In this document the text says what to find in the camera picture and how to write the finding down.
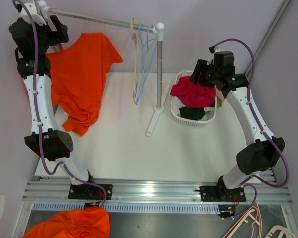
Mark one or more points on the magenta t shirt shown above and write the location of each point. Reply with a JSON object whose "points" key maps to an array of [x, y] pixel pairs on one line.
{"points": [[193, 95]]}

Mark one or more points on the slotted grey cable duct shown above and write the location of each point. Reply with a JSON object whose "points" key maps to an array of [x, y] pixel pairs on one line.
{"points": [[119, 207]]}

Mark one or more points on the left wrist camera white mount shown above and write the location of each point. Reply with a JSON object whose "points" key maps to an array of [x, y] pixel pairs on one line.
{"points": [[32, 11]]}

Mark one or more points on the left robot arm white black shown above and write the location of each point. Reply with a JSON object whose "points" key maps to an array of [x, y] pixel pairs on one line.
{"points": [[53, 146]]}

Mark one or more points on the beige wooden hanger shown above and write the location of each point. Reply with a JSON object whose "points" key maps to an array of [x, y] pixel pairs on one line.
{"points": [[135, 38]]}

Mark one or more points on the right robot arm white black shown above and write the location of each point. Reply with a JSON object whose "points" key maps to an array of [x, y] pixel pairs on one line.
{"points": [[263, 148]]}

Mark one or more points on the green and white t shirt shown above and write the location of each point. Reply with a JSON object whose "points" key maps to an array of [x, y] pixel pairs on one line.
{"points": [[190, 113]]}

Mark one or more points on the pink hanger on floor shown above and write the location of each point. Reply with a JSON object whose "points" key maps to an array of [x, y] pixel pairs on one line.
{"points": [[251, 217]]}

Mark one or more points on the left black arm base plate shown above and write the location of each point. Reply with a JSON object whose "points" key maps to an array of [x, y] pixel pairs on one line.
{"points": [[89, 192]]}

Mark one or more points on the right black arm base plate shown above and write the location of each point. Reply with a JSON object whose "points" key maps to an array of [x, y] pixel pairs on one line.
{"points": [[220, 194]]}

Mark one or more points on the metal clothes rack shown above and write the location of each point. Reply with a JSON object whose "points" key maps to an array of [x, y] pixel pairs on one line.
{"points": [[161, 92]]}

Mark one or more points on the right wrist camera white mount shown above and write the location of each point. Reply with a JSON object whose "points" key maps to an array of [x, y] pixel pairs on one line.
{"points": [[214, 50]]}

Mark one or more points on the orange cloth pile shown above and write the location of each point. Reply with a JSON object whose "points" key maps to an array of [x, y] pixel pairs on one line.
{"points": [[91, 222]]}

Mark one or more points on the beige t shirt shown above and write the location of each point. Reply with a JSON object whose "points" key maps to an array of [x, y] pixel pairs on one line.
{"points": [[220, 97]]}

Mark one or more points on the beige hanger on floor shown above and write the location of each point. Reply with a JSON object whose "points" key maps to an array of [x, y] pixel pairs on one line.
{"points": [[282, 232]]}

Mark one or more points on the light blue wire hanger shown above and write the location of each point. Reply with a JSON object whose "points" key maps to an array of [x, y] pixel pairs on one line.
{"points": [[149, 47], [136, 101]]}

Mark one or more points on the white perforated plastic basket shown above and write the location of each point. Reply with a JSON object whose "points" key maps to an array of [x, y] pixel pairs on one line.
{"points": [[209, 116]]}

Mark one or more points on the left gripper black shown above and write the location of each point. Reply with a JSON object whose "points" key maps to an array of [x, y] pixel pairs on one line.
{"points": [[58, 36]]}

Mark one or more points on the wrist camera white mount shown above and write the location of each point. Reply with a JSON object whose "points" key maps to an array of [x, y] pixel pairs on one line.
{"points": [[214, 50], [32, 11]]}

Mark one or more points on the pink wire hanger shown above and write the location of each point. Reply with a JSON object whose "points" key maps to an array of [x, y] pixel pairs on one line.
{"points": [[58, 32]]}

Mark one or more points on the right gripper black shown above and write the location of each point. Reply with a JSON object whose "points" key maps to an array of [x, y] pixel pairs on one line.
{"points": [[199, 66]]}

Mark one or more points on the orange t shirt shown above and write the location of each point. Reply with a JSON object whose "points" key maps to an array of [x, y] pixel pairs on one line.
{"points": [[78, 75]]}

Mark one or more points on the aluminium rail frame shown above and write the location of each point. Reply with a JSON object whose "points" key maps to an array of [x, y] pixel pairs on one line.
{"points": [[133, 191]]}

